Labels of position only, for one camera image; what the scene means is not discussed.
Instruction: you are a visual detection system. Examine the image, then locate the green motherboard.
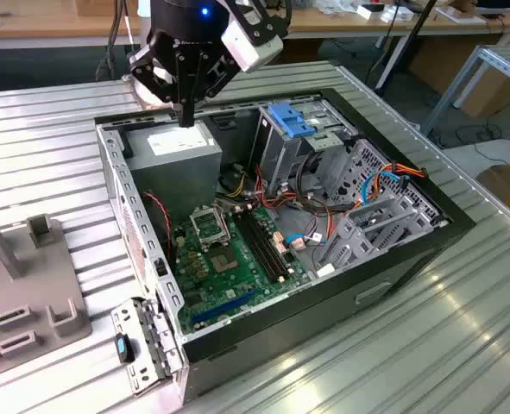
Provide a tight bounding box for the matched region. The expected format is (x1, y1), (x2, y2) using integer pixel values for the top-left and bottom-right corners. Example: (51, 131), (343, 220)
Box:
(170, 202), (314, 333)

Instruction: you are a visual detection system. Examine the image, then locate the flat white box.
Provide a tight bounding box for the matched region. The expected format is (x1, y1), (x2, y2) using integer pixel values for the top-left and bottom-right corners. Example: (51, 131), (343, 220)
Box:
(434, 6), (487, 25)

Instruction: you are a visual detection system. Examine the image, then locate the white board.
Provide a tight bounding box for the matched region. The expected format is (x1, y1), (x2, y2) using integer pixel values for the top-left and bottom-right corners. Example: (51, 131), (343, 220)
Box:
(444, 138), (510, 179)

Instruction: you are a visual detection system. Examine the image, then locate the orange black wire bundle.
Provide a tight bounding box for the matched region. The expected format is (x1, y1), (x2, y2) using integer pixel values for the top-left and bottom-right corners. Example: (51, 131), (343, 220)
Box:
(254, 166), (362, 216)

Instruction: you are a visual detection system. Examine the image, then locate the grey metal disk bay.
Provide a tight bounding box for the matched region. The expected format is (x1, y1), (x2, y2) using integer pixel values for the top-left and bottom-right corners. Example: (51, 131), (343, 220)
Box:
(316, 189), (450, 279)

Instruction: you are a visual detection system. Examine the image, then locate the black RAM slot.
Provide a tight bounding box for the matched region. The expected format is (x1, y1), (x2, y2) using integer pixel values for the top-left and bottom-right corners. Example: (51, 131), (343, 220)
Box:
(236, 209), (288, 281)
(231, 210), (285, 285)
(248, 206), (298, 274)
(242, 208), (293, 278)

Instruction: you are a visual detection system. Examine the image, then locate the clear plastic bag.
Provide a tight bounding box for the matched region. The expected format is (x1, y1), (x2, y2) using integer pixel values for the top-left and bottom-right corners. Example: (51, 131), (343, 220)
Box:
(313, 0), (355, 17)

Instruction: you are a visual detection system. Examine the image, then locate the grey metal drive cage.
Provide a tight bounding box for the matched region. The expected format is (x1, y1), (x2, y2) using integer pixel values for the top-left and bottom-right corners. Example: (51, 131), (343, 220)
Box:
(254, 99), (362, 198)

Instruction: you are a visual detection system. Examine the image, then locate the black open PC case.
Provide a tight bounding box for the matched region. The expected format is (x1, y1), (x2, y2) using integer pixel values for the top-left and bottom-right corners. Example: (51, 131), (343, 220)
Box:
(93, 87), (476, 400)

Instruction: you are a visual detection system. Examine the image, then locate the thick black cable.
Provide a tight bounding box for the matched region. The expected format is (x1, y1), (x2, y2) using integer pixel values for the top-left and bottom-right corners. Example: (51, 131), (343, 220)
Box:
(296, 151), (324, 204)

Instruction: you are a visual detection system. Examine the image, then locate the yellow black wire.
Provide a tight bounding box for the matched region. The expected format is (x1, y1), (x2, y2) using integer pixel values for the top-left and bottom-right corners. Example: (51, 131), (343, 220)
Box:
(217, 163), (251, 200)

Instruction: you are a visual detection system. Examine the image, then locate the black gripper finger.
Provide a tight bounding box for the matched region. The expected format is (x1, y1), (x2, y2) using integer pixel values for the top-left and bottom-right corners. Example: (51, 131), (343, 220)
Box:
(127, 45), (186, 126)
(185, 51), (238, 127)

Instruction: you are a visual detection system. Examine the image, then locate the small white box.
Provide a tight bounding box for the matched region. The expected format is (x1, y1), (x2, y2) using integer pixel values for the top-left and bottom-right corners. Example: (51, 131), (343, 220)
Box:
(381, 6), (414, 23)

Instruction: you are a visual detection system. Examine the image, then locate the blue plastic drive latch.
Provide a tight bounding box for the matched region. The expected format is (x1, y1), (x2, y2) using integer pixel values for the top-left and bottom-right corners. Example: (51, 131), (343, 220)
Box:
(268, 102), (318, 139)

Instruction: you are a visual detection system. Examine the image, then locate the orange power wire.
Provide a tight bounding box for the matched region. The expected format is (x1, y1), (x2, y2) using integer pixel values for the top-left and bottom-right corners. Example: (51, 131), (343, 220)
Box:
(381, 160), (431, 191)

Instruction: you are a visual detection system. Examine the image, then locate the black slanted pole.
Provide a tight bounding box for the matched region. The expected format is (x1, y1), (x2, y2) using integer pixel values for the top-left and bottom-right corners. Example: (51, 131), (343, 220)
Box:
(405, 0), (439, 40)

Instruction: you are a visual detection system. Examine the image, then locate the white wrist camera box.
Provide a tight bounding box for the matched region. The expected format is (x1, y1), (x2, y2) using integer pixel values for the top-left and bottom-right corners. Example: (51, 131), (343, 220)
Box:
(220, 0), (293, 73)

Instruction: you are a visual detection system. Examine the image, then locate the open metal socket cover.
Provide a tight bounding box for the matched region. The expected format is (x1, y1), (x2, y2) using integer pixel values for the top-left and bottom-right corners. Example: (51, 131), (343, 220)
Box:
(188, 205), (232, 251)

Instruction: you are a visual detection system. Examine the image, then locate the blue black latch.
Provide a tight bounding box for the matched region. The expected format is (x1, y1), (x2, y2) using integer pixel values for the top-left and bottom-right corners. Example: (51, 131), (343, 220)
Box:
(115, 334), (135, 363)

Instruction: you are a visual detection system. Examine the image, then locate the black cable bundle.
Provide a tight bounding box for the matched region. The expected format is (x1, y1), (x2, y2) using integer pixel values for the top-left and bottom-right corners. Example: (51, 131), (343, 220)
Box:
(95, 0), (125, 84)

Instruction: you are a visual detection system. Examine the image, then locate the light blue motherboard wire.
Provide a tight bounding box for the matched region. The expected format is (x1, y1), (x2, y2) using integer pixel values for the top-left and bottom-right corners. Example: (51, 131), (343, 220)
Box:
(285, 231), (324, 254)

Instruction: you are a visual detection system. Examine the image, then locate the wooden box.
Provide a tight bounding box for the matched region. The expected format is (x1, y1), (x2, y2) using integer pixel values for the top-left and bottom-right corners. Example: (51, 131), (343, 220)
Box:
(73, 0), (140, 17)

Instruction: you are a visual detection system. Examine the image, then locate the red black fan wire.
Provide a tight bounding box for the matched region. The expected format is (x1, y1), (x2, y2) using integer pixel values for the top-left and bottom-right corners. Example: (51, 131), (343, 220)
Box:
(144, 191), (173, 260)

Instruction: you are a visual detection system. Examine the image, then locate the long wooden desk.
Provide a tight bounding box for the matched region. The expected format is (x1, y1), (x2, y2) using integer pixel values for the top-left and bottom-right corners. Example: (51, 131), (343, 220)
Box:
(280, 0), (510, 90)

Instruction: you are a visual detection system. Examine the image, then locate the cardboard box with label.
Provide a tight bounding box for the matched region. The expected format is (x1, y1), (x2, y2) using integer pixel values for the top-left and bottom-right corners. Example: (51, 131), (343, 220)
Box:
(474, 161), (510, 225)

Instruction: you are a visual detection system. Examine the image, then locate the grey power supply unit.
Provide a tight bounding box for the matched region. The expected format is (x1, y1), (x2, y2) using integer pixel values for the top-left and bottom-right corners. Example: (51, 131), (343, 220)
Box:
(124, 120), (224, 221)

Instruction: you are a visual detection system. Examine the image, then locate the blue expansion slot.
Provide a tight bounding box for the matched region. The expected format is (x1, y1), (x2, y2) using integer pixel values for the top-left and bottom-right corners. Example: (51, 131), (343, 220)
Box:
(192, 287), (255, 327)

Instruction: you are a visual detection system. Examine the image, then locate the brown cardboard box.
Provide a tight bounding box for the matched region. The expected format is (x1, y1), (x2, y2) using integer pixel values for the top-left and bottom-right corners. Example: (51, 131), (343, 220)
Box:
(459, 64), (510, 120)
(408, 41), (475, 98)

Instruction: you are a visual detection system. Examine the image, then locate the grey parts rack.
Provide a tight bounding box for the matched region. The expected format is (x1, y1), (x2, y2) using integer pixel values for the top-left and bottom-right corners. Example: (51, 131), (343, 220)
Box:
(0, 197), (94, 381)

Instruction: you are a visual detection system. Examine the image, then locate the white box with black top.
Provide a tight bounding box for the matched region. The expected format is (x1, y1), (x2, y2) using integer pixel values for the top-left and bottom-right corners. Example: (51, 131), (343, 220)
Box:
(356, 3), (387, 21)

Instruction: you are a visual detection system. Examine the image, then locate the blue data wire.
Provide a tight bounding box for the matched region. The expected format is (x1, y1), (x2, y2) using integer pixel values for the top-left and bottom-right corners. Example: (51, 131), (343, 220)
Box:
(359, 166), (397, 206)

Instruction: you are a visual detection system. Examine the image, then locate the grey metal slot retainer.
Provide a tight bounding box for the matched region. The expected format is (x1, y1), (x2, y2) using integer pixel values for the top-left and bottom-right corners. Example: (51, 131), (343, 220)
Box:
(110, 296), (185, 397)

